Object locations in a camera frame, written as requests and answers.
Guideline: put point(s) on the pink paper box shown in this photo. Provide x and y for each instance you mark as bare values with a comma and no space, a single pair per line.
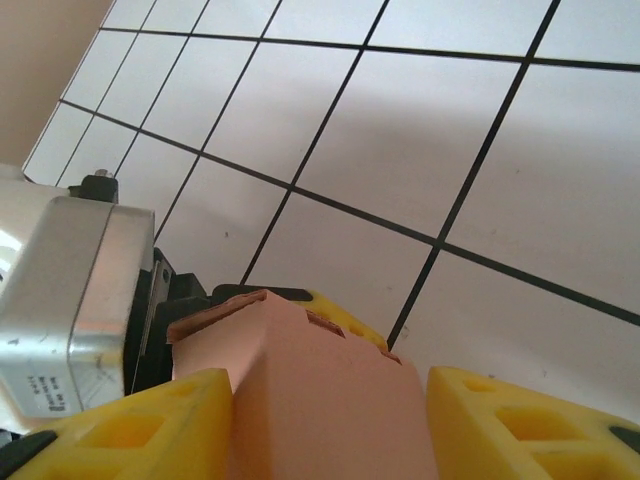
325,400

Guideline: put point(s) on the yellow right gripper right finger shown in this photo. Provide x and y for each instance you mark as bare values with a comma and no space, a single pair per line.
500,430

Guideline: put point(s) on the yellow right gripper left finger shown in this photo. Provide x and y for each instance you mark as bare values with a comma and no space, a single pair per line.
125,440

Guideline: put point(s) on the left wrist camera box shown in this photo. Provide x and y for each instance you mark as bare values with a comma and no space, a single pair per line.
75,280

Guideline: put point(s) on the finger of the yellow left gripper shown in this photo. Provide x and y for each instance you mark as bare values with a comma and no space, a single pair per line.
340,317

